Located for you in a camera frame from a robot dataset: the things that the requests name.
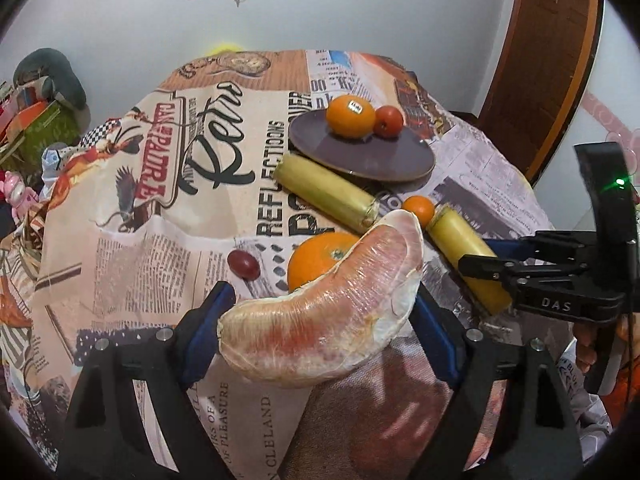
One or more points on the retro newspaper print tablecloth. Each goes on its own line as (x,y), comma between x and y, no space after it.
(150,240)

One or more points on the orange with white sticker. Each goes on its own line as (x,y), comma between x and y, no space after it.
(347,117)

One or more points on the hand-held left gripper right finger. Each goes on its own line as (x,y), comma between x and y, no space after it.
(440,345)

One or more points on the pink patterned wall decal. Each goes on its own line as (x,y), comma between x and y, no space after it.
(612,125)

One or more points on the plastic-wrapped pomelo segment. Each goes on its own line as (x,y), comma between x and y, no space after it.
(325,320)

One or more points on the yellow-green sugarcane piece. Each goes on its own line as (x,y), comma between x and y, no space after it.
(450,232)
(320,191)

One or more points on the person's right hand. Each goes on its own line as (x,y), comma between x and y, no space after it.
(586,354)

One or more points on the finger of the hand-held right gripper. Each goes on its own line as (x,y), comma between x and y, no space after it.
(485,267)
(505,250)

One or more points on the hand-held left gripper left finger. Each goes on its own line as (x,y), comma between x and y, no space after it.
(207,340)

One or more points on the red grape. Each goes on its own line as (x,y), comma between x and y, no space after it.
(243,265)

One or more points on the person's white printed clothing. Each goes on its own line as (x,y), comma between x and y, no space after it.
(582,395)

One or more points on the purple round plate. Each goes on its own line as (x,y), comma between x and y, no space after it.
(380,157)

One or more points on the green patterned box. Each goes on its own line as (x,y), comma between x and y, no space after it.
(47,130)

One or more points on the pink toy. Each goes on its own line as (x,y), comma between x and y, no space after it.
(17,192)

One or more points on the large orange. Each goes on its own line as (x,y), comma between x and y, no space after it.
(315,260)

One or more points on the grey plush toy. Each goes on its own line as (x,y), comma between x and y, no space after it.
(55,77)

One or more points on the small tangerine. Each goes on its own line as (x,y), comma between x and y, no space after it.
(419,210)

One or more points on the brown wooden door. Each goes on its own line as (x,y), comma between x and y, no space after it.
(540,60)

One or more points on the white blue fabric item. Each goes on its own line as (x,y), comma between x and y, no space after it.
(56,162)

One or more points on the small red round fruit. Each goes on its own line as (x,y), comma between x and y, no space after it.
(388,122)

